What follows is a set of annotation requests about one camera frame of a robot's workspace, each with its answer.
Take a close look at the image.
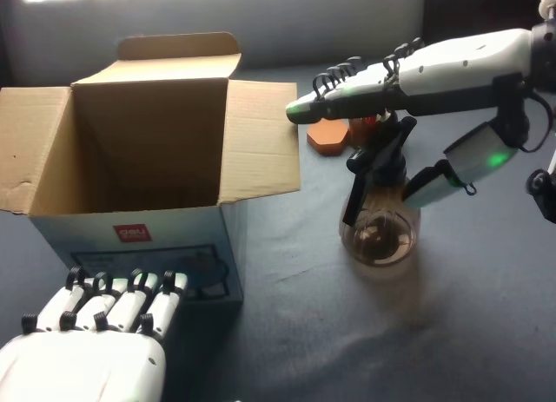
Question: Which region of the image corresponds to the dark brown bottle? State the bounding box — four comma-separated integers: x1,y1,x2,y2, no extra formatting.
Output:
338,110,422,269

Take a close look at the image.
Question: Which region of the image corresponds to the grey table cloth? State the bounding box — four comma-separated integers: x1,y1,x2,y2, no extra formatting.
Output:
0,0,556,402

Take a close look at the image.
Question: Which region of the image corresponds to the toy chocolate cake with strawberry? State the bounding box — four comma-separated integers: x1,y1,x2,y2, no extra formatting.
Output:
347,114,383,149

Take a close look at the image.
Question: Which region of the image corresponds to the open cardboard box blue base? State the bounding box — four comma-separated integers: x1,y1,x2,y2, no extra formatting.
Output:
0,31,301,307

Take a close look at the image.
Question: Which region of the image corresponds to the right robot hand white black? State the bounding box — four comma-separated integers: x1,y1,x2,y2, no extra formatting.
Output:
285,27,534,208

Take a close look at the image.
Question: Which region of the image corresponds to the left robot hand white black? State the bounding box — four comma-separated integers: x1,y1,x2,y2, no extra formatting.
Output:
0,266,189,402

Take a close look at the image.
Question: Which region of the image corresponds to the orange hexagon block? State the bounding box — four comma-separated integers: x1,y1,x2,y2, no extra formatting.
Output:
306,117,350,156

